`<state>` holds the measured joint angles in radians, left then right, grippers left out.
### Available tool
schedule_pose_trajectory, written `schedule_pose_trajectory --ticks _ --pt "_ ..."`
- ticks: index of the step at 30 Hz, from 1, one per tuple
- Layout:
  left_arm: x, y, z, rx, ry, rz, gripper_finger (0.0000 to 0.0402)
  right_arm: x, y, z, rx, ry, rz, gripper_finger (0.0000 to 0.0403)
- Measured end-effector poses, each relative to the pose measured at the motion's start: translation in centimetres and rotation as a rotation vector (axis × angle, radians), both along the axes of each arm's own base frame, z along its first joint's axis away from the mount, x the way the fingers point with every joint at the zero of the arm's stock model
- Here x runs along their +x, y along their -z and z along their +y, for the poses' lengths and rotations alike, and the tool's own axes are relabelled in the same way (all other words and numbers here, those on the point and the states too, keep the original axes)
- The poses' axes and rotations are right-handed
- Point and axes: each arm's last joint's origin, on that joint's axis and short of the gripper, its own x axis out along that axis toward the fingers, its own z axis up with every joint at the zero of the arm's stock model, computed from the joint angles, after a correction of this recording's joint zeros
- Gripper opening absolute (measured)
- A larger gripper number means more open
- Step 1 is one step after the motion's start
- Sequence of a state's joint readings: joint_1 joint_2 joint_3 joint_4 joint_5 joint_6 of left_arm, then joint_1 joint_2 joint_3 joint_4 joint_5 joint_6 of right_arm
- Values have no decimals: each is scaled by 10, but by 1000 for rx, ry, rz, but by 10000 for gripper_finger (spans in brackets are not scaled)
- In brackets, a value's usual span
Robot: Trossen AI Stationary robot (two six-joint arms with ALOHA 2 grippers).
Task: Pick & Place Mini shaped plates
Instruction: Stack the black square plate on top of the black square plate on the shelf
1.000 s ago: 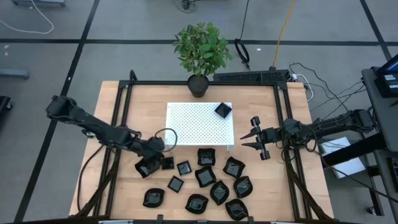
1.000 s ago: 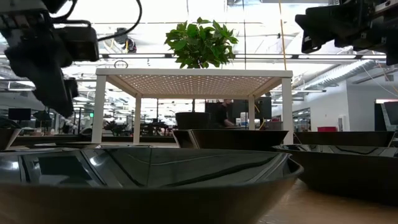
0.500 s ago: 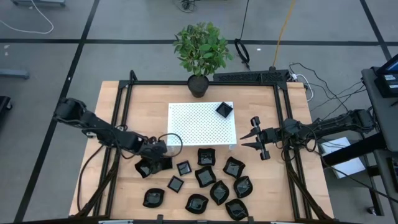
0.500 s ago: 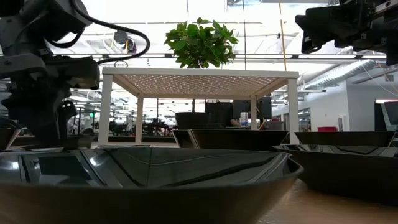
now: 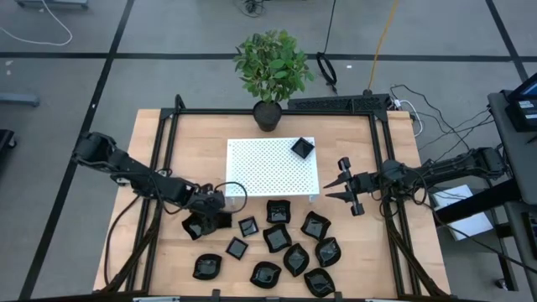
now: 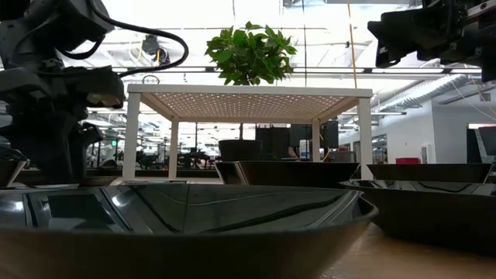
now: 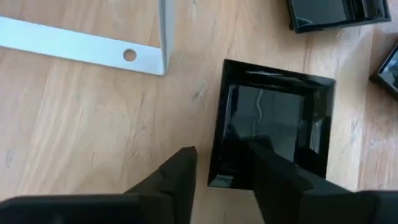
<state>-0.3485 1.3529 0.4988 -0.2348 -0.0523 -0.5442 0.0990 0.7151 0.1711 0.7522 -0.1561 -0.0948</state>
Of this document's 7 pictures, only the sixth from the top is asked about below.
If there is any black aluminium table frame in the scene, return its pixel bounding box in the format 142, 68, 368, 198
87, 167, 220, 180

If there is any black background cabinet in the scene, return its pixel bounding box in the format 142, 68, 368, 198
255, 120, 340, 163

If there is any black hanging cable reel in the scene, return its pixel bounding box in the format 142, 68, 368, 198
140, 33, 171, 67

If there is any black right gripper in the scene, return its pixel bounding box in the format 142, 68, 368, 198
367, 0, 496, 82

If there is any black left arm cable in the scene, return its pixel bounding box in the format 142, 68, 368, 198
57, 0, 190, 78

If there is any silver ceiling duct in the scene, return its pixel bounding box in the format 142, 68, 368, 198
374, 73, 472, 113

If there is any black leaf-shaped plastic plate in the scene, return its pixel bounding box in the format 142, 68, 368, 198
0, 181, 380, 279

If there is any green potted plant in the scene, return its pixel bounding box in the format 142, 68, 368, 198
204, 21, 298, 163

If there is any white perforated metal shelf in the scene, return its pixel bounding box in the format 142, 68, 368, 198
122, 84, 374, 181

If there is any black square plastic plate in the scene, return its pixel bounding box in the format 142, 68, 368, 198
214, 160, 360, 190
366, 163, 494, 184
0, 159, 29, 188

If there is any yellow hanging cable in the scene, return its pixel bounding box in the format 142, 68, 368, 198
346, 0, 358, 88

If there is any dark monitor white bezel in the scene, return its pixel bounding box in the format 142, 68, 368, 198
467, 126, 496, 164

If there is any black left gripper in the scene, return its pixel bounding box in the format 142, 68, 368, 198
0, 46, 125, 183

